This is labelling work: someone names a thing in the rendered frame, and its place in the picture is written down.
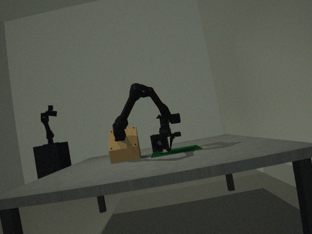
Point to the green circuit board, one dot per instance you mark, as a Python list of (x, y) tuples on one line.
[(176, 151)]

